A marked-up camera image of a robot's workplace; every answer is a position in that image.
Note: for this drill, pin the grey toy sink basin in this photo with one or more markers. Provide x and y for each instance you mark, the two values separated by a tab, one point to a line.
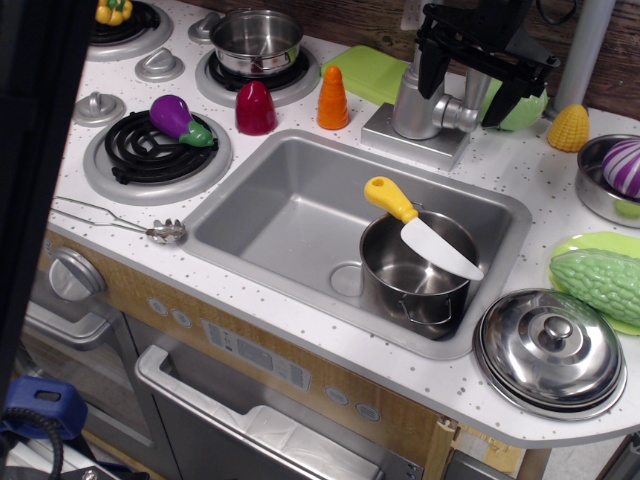
291	216

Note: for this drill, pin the grey stove knob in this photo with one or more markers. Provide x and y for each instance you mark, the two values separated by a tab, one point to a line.
159	67
98	109
200	31

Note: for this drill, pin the green cutting board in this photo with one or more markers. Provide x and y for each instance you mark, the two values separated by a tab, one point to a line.
369	74

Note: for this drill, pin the grey stove knob middle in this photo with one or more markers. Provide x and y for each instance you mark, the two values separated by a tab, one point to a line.
159	67

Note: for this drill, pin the black back right burner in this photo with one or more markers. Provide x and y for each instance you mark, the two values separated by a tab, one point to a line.
234	82

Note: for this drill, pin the steel pot on stove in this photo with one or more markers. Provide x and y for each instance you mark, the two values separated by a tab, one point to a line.
256	43

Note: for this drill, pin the orange toy carrot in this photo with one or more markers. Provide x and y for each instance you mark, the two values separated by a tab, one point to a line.
332	110

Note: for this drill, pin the yellow toy bell pepper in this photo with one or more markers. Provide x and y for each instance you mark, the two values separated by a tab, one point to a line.
113	12

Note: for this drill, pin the steel pot in sink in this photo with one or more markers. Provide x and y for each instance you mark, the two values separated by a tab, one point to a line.
402	287

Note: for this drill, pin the grey vertical pole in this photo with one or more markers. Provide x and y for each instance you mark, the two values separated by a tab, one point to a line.
583	54

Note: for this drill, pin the silver oven dial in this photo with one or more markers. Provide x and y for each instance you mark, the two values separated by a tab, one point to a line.
72	277

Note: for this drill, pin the blue clamp tool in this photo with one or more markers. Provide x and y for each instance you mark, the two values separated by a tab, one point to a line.
55	401

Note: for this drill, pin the black back left burner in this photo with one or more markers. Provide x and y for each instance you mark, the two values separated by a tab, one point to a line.
143	18

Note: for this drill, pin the light green plate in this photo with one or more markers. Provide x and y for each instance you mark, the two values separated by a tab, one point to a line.
609	241

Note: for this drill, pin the grey stove knob left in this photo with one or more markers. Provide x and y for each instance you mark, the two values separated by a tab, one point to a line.
98	109

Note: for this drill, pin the yellow handled toy knife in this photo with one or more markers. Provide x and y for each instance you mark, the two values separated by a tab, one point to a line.
416	234

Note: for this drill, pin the black foreground post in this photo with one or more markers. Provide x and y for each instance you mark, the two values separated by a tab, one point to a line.
43	50

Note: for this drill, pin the green toy cabbage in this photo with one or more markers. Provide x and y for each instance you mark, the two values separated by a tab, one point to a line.
526	112

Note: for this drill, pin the grey oven door handle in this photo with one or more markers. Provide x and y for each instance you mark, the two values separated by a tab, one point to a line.
88	333

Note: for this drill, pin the black front stove burner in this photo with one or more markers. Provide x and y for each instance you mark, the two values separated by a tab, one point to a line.
140	153

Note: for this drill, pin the red toy pepper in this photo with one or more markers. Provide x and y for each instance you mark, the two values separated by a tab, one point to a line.
255	112

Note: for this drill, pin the green toy bitter melon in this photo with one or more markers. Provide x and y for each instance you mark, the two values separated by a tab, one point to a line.
607	281

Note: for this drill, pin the silver toy faucet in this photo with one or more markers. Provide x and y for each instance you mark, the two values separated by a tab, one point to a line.
405	129

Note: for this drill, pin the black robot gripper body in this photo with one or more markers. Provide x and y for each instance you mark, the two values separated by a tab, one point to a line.
489	37

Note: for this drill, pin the silver faucet lever handle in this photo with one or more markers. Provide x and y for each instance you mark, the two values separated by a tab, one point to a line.
462	114

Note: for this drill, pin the grey stove knob back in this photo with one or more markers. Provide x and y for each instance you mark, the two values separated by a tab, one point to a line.
200	31

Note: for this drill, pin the yellow toy corn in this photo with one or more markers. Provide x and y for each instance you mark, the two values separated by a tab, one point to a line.
570	130

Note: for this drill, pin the purple striped toy onion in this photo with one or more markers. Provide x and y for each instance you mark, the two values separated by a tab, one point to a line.
620	167

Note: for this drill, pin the steel bowl right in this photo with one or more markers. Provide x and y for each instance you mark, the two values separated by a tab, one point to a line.
594	191

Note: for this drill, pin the steel pot lid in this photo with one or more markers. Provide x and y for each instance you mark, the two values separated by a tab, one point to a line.
550	354

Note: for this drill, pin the purple toy eggplant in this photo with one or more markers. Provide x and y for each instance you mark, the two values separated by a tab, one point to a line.
171	116

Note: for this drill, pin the metal pasta server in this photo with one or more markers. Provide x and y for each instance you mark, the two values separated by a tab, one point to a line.
161	232

